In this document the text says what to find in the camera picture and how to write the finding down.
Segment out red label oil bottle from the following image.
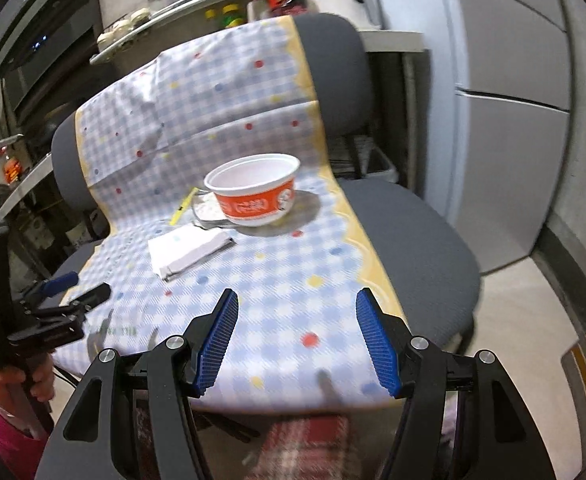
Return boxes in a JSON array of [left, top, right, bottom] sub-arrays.
[[0, 147, 26, 186]]

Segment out white packet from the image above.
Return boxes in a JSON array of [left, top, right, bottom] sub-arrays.
[[148, 224, 237, 282]]

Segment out metal corner shelf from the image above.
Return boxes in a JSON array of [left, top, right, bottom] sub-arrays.
[[90, 0, 274, 66]]

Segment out black range hood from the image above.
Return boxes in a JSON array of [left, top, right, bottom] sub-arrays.
[[0, 0, 99, 126]]

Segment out grey office chair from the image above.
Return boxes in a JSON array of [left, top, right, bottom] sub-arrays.
[[50, 12, 481, 411]]

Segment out red plaid trousers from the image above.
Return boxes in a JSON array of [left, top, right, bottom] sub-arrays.
[[245, 415, 354, 480]]

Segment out red instant noodle bowl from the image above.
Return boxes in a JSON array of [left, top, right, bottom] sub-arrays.
[[204, 153, 301, 227]]

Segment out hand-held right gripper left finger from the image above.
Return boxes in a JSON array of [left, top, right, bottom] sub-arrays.
[[36, 288, 240, 480]]

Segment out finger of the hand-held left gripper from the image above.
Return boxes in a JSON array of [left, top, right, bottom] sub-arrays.
[[66, 282, 112, 314], [20, 271, 80, 307]]

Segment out person's left hand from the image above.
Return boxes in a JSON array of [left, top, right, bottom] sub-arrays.
[[0, 350, 56, 403]]

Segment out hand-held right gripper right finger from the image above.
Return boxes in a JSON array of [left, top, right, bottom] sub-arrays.
[[355, 288, 556, 480]]

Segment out yellow printed clear wrapper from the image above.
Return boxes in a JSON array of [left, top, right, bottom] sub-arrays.
[[170, 187, 234, 231]]

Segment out white refrigerator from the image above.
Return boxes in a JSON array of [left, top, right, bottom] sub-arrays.
[[423, 0, 574, 276]]

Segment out person's left forearm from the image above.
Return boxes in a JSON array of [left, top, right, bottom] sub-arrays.
[[0, 377, 54, 480]]

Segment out checked dotted chair cloth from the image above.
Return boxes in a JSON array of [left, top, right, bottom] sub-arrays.
[[53, 15, 409, 408]]

